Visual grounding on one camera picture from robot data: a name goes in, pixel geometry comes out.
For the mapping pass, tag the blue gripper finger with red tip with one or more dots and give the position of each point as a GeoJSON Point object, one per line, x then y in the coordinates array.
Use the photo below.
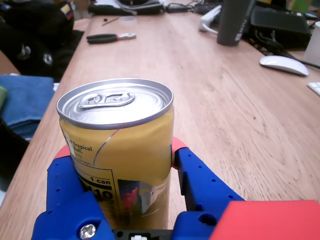
{"type": "Point", "coordinates": [200, 182]}
{"type": "Point", "coordinates": [65, 205]}

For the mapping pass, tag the yellow drink can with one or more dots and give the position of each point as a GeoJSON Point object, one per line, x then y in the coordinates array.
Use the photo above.
{"type": "Point", "coordinates": [125, 150]}

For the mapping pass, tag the blue towel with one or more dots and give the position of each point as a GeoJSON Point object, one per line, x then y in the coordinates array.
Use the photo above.
{"type": "Point", "coordinates": [25, 100]}

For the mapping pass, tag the green cloth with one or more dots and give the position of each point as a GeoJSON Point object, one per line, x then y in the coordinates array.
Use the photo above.
{"type": "Point", "coordinates": [2, 96]}

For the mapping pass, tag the white computer mouse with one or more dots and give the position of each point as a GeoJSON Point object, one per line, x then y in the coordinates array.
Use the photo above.
{"type": "Point", "coordinates": [282, 64]}

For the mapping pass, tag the white keyboard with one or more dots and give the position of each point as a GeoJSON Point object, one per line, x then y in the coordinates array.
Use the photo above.
{"type": "Point", "coordinates": [315, 88]}

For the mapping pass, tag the dark grey tumbler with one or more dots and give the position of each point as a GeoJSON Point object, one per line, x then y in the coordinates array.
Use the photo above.
{"type": "Point", "coordinates": [232, 22]}

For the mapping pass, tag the black backpack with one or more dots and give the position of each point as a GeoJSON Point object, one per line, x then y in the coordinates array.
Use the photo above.
{"type": "Point", "coordinates": [37, 32]}

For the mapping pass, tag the black charger brick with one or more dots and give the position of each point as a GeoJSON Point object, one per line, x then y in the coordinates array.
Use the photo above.
{"type": "Point", "coordinates": [176, 7]}

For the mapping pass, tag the black flat box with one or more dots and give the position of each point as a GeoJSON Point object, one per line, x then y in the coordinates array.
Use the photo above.
{"type": "Point", "coordinates": [280, 25]}

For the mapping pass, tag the large white paper cup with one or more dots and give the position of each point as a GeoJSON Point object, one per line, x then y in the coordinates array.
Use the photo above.
{"type": "Point", "coordinates": [313, 45]}

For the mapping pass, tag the clear tape roll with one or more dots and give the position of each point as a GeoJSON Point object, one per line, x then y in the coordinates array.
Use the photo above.
{"type": "Point", "coordinates": [120, 20]}

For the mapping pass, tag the thin black pen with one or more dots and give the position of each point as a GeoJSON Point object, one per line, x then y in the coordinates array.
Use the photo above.
{"type": "Point", "coordinates": [110, 21]}

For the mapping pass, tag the dark laptop sleeve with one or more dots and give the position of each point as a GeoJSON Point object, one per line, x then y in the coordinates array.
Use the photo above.
{"type": "Point", "coordinates": [112, 8]}

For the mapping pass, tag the green yellow box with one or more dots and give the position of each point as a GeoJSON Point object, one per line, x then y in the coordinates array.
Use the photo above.
{"type": "Point", "coordinates": [300, 5]}

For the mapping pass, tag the red camera mount bracket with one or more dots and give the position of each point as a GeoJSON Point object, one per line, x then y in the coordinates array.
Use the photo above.
{"type": "Point", "coordinates": [270, 222]}

